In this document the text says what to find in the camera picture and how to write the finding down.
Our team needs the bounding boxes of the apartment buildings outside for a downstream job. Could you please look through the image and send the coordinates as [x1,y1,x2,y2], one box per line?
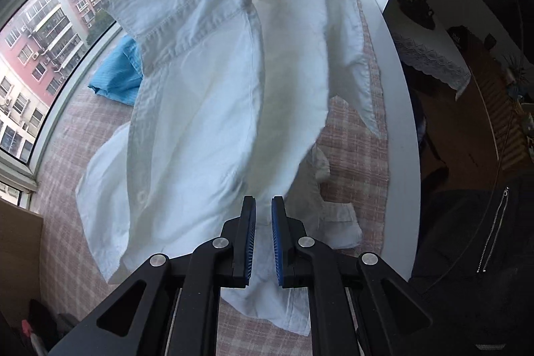
[0,0,163,198]

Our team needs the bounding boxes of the person's black zip jacket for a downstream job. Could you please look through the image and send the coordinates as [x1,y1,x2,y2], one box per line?
[411,172,534,356]

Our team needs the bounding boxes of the beige cloth pink trim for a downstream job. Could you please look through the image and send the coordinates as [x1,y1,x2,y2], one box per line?
[21,318,42,356]

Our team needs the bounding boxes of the pink plaid tablecloth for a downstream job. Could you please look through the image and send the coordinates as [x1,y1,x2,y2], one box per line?
[37,6,390,356]

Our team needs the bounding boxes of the folded blue shirt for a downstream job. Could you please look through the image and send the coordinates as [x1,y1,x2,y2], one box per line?
[87,35,145,106]

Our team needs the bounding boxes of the white lace table cover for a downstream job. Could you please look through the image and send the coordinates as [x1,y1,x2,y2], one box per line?
[394,31,472,100]

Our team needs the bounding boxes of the large plywood board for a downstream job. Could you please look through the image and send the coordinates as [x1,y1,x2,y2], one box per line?
[0,200,44,325]

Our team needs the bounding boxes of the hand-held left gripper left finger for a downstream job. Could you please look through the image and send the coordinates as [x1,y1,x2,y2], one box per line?
[48,195,256,356]

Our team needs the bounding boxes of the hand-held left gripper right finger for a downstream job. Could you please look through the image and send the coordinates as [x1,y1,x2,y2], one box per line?
[271,195,487,356]

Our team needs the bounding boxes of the white shirt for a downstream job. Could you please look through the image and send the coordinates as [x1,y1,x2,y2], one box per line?
[75,0,386,336]

